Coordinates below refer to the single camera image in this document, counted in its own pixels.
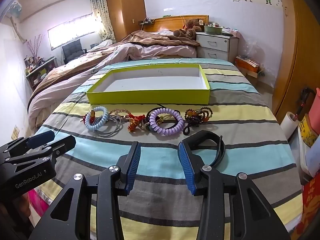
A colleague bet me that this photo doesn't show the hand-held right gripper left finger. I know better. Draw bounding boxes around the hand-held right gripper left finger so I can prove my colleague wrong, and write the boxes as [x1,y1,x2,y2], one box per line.
[28,141,142,240]

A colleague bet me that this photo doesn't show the grey elastic hair ties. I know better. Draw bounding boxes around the grey elastic hair ties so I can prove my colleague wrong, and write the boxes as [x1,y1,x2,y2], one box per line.
[96,114,123,138]

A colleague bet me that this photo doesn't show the purple coil hair tie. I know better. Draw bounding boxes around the purple coil hair tie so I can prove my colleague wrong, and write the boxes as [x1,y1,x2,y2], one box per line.
[149,108,184,136]

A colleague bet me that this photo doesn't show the wall fan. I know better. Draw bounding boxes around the wall fan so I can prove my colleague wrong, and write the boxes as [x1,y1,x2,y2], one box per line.
[7,1,23,18]

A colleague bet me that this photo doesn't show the wooden door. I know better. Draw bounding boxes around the wooden door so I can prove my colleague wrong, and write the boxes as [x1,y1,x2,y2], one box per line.
[273,0,320,117]

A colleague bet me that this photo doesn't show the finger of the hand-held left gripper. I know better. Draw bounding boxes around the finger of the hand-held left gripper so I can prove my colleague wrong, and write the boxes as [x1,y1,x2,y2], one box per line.
[4,135,76,166]
[0,131,55,157]

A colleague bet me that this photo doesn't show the gold chain bracelet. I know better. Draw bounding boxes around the gold chain bracelet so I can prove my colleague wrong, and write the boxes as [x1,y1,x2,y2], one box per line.
[109,108,131,121]

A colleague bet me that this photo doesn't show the patterned curtain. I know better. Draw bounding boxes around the patterned curtain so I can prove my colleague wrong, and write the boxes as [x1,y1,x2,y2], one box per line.
[89,0,116,43]

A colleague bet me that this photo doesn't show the orange box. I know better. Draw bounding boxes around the orange box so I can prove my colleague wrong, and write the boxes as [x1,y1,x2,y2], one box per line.
[235,55,261,75]

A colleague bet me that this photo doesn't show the amber and garnet bead bracelet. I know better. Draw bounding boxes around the amber and garnet bead bracelet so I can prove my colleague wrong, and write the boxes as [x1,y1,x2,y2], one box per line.
[182,106,213,136]

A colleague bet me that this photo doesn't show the light blue coil hair tie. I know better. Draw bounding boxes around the light blue coil hair tie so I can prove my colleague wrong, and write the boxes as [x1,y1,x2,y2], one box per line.
[85,106,109,131]

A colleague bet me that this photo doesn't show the wooden headboard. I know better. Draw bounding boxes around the wooden headboard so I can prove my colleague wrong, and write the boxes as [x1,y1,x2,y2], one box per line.
[152,15,209,33]

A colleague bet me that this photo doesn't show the black thin hair tie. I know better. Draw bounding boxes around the black thin hair tie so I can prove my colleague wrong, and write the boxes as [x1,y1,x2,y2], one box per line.
[143,103,190,114]

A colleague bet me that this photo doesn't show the pink duvet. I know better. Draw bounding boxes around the pink duvet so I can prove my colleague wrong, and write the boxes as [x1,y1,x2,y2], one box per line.
[26,31,198,128]

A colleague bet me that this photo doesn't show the wooden wardrobe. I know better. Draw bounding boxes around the wooden wardrobe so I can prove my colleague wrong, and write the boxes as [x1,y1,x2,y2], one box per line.
[105,0,147,43]

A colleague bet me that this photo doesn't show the dried flower branches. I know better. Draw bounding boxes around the dried flower branches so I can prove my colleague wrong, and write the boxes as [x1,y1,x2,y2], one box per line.
[26,33,44,59]

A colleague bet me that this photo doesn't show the red and gold ornament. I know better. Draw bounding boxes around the red and gold ornament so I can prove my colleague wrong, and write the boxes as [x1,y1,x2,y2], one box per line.
[127,114,146,133]

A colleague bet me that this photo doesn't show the small red hair ornament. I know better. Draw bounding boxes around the small red hair ornament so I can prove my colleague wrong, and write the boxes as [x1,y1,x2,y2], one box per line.
[80,110,97,126]

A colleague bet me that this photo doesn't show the pink plastic object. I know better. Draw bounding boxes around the pink plastic object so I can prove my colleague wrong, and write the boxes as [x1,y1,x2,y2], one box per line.
[27,189,51,217]

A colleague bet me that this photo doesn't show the brown teddy bear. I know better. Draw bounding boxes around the brown teddy bear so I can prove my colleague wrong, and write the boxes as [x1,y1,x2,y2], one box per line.
[173,18,204,41]

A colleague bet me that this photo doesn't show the white drawer cabinet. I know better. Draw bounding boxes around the white drawer cabinet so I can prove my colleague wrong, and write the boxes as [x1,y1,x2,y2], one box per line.
[195,32,240,62]

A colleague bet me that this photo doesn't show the cluttered side shelf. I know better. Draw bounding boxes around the cluttered side shelf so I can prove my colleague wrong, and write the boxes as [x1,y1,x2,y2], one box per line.
[24,56,57,92]

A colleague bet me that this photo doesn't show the green plastic basin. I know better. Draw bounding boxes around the green plastic basin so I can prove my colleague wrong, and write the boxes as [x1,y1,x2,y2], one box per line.
[203,25,223,35]

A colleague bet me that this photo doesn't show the striped table cloth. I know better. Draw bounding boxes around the striped table cloth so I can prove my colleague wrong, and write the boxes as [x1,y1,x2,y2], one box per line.
[27,58,304,240]

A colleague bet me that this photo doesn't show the window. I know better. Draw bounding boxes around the window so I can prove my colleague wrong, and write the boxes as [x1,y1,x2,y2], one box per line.
[47,12,97,51]

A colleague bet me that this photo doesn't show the yellow printed box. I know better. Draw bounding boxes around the yellow printed box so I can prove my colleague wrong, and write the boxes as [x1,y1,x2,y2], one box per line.
[298,115,320,148]

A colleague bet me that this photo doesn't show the white paper roll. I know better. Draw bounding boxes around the white paper roll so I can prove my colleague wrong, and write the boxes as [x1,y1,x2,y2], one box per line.
[280,111,301,141]

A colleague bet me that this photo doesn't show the brown blanket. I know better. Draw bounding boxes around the brown blanket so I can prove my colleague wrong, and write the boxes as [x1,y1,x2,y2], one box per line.
[115,29,201,48]

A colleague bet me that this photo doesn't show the lime green cardboard box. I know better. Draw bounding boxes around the lime green cardboard box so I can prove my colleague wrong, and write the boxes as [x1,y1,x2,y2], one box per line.
[86,64,210,105]

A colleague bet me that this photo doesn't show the black chair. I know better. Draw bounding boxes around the black chair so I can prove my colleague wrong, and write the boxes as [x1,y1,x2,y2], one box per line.
[61,39,87,65]

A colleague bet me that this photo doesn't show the black smart band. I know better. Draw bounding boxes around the black smart band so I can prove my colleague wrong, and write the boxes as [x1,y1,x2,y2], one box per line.
[184,130,225,168]

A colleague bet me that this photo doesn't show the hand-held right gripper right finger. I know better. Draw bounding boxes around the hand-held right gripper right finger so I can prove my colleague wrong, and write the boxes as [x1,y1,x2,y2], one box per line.
[178,141,292,240]

